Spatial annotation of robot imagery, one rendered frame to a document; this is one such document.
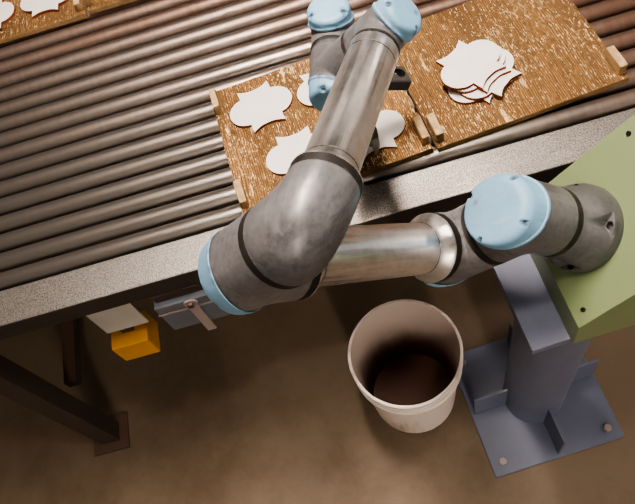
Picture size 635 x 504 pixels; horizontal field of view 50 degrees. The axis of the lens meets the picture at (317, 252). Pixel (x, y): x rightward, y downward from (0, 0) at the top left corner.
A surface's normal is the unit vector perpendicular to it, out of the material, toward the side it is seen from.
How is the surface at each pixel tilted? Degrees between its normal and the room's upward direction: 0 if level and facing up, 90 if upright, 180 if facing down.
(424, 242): 50
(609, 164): 45
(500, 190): 38
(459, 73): 0
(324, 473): 0
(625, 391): 0
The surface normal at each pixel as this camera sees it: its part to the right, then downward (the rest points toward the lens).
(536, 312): -0.18, -0.47
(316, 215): 0.25, -0.02
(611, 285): -0.80, -0.11
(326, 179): 0.17, -0.41
